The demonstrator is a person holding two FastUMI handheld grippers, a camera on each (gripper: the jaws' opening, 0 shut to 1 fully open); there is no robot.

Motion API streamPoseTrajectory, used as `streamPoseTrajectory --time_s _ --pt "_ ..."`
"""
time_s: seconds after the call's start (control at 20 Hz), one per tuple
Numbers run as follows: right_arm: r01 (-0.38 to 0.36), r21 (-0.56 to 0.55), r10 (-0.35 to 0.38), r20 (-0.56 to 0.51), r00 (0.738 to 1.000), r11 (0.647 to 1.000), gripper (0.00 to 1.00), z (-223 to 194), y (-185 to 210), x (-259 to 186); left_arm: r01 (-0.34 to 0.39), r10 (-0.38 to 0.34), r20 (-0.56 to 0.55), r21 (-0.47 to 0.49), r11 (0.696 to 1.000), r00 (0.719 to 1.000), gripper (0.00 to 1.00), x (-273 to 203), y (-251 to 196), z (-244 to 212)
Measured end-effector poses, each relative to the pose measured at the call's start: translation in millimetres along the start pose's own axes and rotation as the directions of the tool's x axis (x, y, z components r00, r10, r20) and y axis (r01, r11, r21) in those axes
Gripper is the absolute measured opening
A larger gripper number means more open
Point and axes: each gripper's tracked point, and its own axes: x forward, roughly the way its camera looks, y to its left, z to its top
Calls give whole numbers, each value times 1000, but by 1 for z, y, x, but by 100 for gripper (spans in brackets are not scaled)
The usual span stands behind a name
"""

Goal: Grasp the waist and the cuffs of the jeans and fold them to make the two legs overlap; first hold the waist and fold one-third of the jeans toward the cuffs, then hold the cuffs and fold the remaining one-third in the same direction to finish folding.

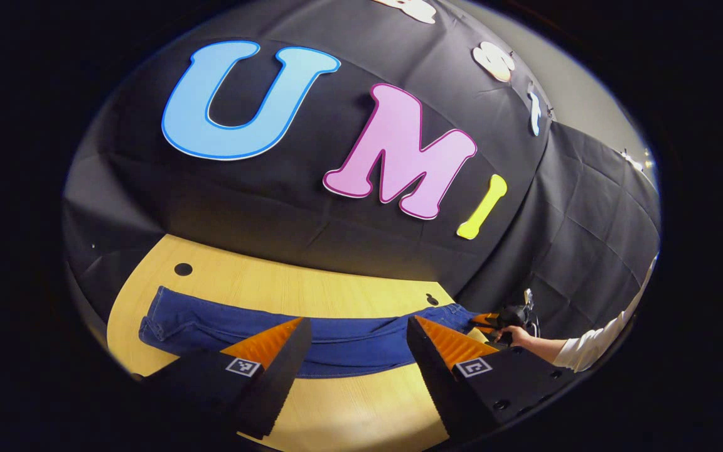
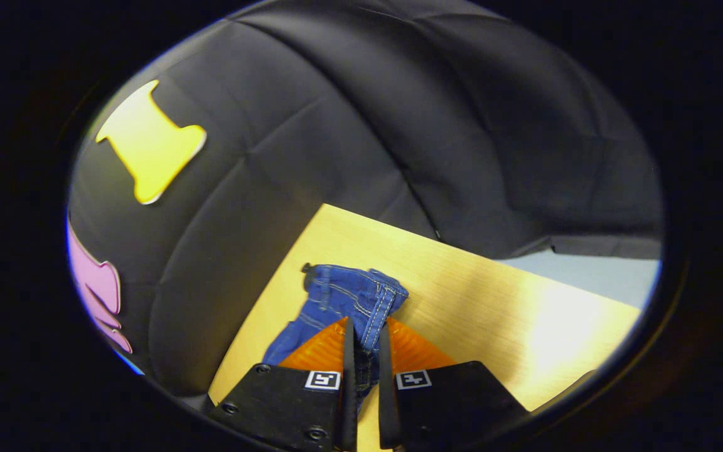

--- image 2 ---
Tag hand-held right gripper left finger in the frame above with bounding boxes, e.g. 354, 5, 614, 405
206, 316, 358, 452

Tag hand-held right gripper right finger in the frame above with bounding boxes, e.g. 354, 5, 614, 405
378, 316, 531, 451

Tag blue jeans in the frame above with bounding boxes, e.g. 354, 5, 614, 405
263, 262, 410, 415

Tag black backdrop cloth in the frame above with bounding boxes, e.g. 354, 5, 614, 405
65, 0, 665, 399

